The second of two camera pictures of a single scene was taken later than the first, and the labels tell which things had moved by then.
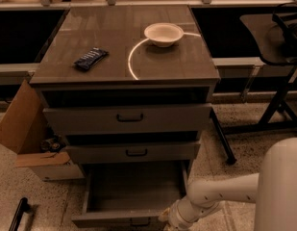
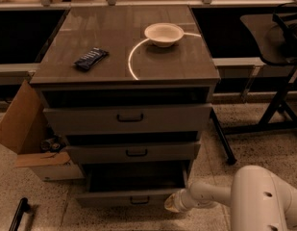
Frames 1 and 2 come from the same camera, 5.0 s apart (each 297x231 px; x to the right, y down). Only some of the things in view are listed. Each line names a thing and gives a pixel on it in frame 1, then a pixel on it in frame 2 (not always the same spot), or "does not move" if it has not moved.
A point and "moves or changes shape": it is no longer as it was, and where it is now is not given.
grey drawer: (132, 152) does not move
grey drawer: (127, 119) does not move
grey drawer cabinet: (130, 89) does not move
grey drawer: (131, 194) moves or changes shape
